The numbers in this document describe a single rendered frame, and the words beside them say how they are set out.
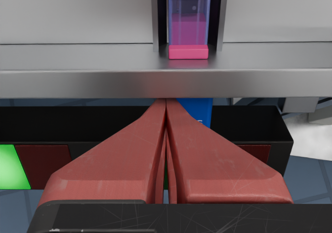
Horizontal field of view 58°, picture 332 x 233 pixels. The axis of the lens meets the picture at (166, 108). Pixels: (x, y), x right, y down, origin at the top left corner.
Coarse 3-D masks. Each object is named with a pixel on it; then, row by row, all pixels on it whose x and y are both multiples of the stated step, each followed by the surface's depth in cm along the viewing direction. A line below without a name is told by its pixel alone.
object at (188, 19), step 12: (168, 0) 10; (180, 0) 10; (192, 0) 10; (204, 0) 10; (168, 12) 10; (180, 12) 10; (192, 12) 10; (204, 12) 10; (168, 24) 10; (180, 24) 10; (192, 24) 10; (204, 24) 10; (168, 36) 11; (180, 36) 10; (192, 36) 10; (204, 36) 10
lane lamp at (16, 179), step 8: (0, 144) 16; (8, 144) 16; (0, 152) 17; (8, 152) 17; (0, 160) 17; (8, 160) 17; (16, 160) 17; (0, 168) 17; (8, 168) 17; (16, 168) 17; (0, 176) 18; (8, 176) 18; (16, 176) 18; (24, 176) 18; (0, 184) 18; (8, 184) 18; (16, 184) 18; (24, 184) 18
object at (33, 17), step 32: (0, 0) 11; (32, 0) 11; (64, 0) 11; (96, 0) 11; (128, 0) 11; (160, 0) 11; (224, 0) 10; (256, 0) 11; (288, 0) 11; (320, 0) 11; (0, 32) 12; (32, 32) 12; (64, 32) 12; (96, 32) 12; (128, 32) 12; (160, 32) 11; (224, 32) 12; (256, 32) 12; (288, 32) 12; (320, 32) 12
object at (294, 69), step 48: (0, 48) 12; (48, 48) 12; (96, 48) 12; (144, 48) 11; (240, 48) 11; (288, 48) 11; (0, 96) 11; (48, 96) 11; (96, 96) 11; (144, 96) 11; (192, 96) 11; (240, 96) 11; (288, 96) 11
